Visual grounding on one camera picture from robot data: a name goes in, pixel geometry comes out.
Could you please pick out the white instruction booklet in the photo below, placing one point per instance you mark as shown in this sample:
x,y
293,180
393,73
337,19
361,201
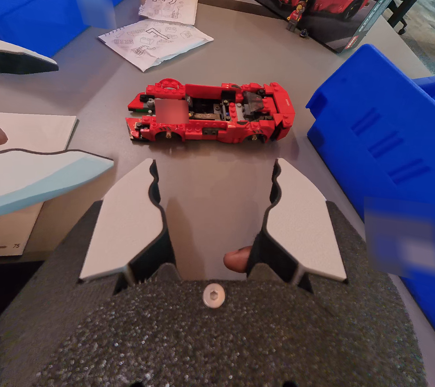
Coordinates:
x,y
30,132

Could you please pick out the person's left hand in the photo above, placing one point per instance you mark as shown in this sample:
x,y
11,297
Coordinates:
x,y
2,136

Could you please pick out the blue plastic storage bin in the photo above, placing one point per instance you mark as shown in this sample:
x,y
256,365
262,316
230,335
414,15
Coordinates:
x,y
34,3
367,122

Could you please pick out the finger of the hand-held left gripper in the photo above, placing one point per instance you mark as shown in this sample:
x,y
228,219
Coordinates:
x,y
40,176
10,49

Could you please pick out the person's right hand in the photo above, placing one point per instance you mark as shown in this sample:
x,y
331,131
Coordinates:
x,y
238,258

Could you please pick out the small white paper bag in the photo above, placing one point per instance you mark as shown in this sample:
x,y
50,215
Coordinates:
x,y
170,3

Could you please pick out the large white paper bag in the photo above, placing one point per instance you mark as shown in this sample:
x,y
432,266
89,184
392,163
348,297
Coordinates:
x,y
153,44

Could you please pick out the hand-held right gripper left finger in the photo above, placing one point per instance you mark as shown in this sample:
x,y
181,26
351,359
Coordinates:
x,y
125,224

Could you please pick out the small dark toy helmet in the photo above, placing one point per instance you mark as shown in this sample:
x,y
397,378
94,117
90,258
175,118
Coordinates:
x,y
303,33

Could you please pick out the red toy brick car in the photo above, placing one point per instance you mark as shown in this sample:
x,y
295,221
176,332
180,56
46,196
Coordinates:
x,y
210,125

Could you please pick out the toy minifigure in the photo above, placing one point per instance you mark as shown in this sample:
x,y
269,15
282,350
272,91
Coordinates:
x,y
297,17

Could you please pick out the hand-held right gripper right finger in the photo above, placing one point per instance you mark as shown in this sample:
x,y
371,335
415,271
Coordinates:
x,y
302,224

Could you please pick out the black office chair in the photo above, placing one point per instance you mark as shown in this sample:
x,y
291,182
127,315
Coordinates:
x,y
404,3

